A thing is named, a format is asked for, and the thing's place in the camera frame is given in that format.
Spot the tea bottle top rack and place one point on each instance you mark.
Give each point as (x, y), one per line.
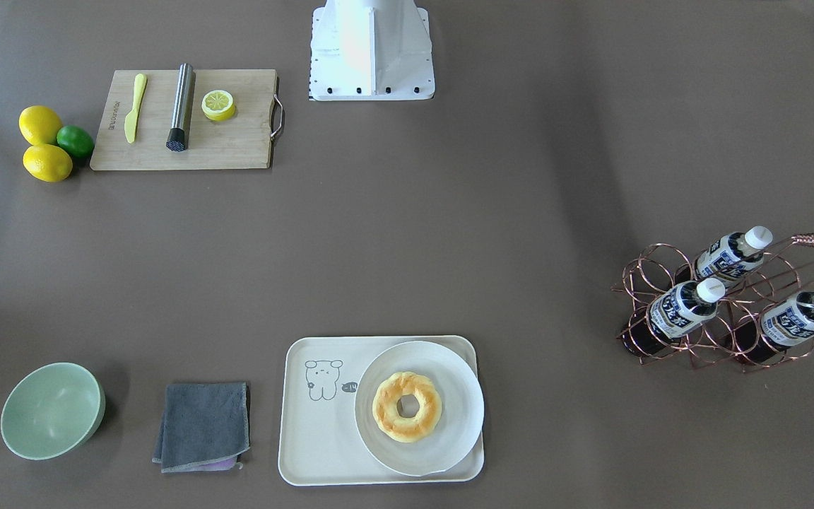
(730, 259)

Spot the cream serving tray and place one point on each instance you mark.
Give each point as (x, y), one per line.
(319, 440)

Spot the tea bottle lower middle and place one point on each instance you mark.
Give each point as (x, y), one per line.
(670, 317)

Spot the tea bottle lower outer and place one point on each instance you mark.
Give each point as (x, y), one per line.
(777, 330)

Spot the white plate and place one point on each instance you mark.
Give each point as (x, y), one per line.
(461, 422)

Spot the glazed donut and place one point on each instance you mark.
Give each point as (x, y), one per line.
(389, 419)

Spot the bamboo cutting board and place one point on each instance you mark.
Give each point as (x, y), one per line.
(241, 143)

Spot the half lemon slice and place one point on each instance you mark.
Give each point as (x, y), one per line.
(218, 105)

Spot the steel muddler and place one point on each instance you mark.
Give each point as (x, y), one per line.
(177, 139)

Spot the grey folded cloth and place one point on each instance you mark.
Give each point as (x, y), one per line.
(204, 427)

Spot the yellow plastic knife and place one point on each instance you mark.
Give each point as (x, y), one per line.
(131, 119)

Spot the green lime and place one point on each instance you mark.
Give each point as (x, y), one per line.
(75, 141)

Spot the yellow lemon near board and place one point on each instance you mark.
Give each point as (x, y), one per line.
(48, 162)

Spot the green bowl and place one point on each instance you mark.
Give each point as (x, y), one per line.
(52, 411)

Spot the yellow lemon far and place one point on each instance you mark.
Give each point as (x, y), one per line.
(39, 125)

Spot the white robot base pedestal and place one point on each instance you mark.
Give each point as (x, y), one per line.
(371, 51)

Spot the copper wire bottle rack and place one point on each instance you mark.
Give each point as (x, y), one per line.
(652, 272)

